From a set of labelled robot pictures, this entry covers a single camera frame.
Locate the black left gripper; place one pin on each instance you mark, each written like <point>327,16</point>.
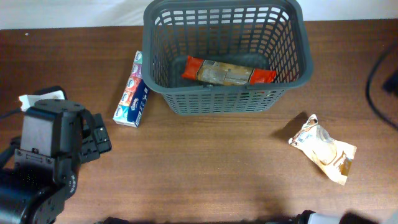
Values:
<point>98,141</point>

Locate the red biscuit packet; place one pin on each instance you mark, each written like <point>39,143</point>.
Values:
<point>220,73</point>

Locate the beige snack wrapper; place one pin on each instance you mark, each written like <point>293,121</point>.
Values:
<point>29,100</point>

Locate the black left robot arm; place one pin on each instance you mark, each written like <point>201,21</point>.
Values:
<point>39,170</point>

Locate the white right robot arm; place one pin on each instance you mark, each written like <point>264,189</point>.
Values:
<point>311,217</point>

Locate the Kleenex tissue multipack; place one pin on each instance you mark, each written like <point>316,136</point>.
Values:
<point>133,100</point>

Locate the grey plastic basket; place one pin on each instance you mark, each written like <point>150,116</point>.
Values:
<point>266,34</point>

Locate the beige snack bag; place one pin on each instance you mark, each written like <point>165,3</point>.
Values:
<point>333,157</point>

